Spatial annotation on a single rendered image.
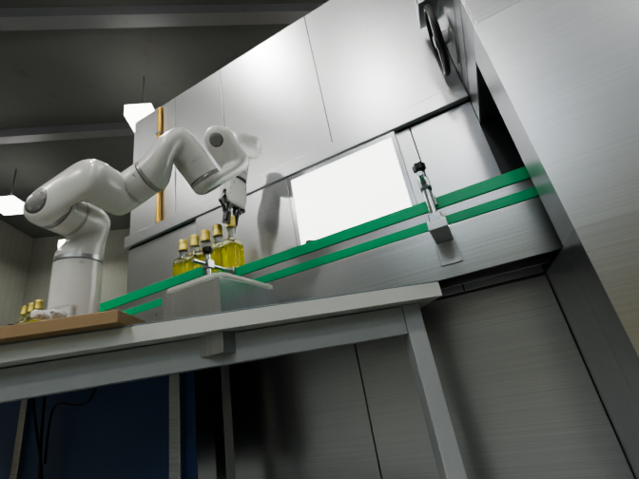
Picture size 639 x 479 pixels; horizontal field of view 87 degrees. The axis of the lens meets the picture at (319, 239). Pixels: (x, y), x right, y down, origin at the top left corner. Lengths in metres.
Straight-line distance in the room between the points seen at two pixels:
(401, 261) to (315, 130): 0.74
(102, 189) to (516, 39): 0.92
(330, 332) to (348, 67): 1.10
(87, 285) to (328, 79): 1.13
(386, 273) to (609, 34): 0.62
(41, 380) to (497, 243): 0.96
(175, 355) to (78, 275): 0.29
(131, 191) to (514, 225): 0.87
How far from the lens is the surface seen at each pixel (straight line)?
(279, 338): 0.74
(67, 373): 0.85
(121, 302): 1.34
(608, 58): 0.85
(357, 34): 1.62
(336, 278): 0.90
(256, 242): 1.31
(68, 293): 0.90
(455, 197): 0.90
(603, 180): 0.73
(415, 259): 0.85
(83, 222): 0.95
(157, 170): 0.89
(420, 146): 1.21
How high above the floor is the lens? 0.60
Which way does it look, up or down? 22 degrees up
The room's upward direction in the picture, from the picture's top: 10 degrees counter-clockwise
